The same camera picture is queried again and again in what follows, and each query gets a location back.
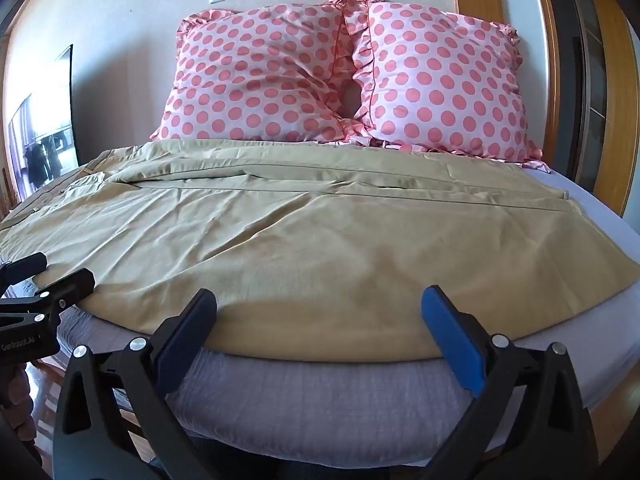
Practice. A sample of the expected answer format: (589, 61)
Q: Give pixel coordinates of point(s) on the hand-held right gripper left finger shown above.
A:
(184, 342)

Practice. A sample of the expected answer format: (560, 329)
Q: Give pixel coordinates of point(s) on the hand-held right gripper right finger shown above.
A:
(452, 342)

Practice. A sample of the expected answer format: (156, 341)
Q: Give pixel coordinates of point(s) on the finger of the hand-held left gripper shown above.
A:
(24, 266)
(72, 285)

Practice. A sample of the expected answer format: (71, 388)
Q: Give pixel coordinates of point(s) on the tan bed sheet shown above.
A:
(310, 260)

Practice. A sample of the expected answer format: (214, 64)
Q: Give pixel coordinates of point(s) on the bed with grey sheet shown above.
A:
(325, 405)

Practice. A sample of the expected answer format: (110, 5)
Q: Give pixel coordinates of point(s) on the pink polka-dot pillow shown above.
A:
(260, 75)
(440, 85)

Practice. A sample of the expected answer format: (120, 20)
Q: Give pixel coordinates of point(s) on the dark glass door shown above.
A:
(582, 85)

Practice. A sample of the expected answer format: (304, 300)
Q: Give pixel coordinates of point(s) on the wooden door frame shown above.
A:
(550, 60)

